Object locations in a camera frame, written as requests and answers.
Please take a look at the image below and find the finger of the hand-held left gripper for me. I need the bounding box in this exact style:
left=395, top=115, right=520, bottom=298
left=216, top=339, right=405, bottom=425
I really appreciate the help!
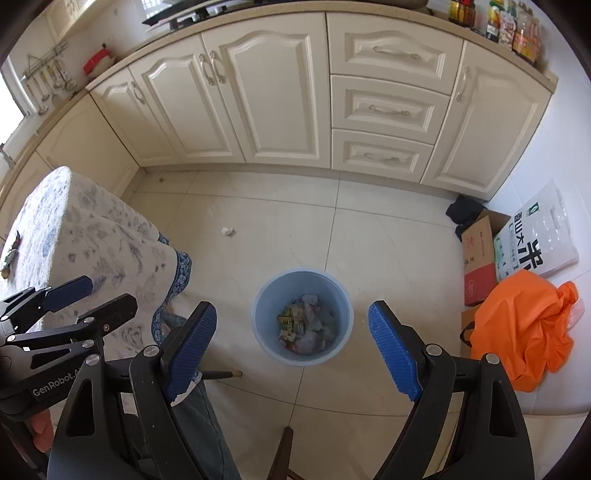
left=0, top=294, right=139, bottom=348
left=0, top=275, right=95, bottom=334

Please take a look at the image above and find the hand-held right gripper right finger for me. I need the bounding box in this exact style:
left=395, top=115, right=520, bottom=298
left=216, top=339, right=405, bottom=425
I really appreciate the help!
left=368, top=300, right=536, bottom=480

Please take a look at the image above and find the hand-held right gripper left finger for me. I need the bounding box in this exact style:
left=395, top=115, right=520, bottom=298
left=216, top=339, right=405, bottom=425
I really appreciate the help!
left=46, top=301, right=219, bottom=480

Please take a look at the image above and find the blue plastic bin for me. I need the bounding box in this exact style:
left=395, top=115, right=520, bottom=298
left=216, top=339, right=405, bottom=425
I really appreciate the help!
left=252, top=270, right=355, bottom=368

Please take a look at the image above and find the pile of wrappers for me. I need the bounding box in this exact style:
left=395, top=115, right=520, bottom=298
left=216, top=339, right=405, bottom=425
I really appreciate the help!
left=276, top=294, right=341, bottom=356

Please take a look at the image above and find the person's left hand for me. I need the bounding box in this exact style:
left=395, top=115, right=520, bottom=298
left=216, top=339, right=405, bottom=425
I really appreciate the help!
left=31, top=408, right=55, bottom=453

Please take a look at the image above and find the blue floral tablecloth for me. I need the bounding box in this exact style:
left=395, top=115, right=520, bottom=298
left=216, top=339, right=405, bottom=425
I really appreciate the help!
left=0, top=166, right=204, bottom=407

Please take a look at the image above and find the person's trouser leg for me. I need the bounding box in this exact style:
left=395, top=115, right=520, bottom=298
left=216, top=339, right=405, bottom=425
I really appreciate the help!
left=122, top=378, right=242, bottom=480

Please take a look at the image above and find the cardboard box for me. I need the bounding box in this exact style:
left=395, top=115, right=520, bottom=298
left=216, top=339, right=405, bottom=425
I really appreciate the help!
left=461, top=209, right=511, bottom=308

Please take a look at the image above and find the wooden chair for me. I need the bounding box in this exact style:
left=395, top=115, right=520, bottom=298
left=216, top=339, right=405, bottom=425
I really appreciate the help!
left=270, top=425, right=297, bottom=480

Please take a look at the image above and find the dark cloth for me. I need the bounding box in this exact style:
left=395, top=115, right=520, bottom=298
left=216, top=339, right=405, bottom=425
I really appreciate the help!
left=445, top=195, right=490, bottom=239

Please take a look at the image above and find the white rice bag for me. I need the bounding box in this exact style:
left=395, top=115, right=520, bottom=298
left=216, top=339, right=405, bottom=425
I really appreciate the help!
left=492, top=179, right=580, bottom=282

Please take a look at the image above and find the hanging metal ladle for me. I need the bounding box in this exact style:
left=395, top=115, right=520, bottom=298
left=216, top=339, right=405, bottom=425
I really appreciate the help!
left=32, top=74, right=51, bottom=115

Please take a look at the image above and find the kitchen window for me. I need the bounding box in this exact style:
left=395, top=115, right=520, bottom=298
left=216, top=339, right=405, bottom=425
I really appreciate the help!
left=0, top=55, right=31, bottom=148

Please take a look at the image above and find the red plastic container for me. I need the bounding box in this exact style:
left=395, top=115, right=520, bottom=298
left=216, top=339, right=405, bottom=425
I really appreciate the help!
left=83, top=48, right=114, bottom=75

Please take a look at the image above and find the metal utensil rack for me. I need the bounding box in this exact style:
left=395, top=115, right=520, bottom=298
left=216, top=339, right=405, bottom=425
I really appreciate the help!
left=21, top=41, right=70, bottom=78

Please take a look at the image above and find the cream base cabinet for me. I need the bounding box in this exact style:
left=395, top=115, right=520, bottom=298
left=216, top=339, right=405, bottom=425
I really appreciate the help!
left=0, top=11, right=555, bottom=208

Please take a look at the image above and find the cream lattice door cabinet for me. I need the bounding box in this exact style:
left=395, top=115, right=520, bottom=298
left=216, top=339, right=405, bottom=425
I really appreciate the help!
left=44, top=0, right=95, bottom=42

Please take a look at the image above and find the beige kitchen countertop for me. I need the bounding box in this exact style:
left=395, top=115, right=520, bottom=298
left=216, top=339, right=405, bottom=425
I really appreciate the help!
left=0, top=0, right=559, bottom=185

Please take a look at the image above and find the group of condiment bottles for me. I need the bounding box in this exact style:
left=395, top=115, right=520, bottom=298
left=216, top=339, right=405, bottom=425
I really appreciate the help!
left=448, top=0, right=544, bottom=66

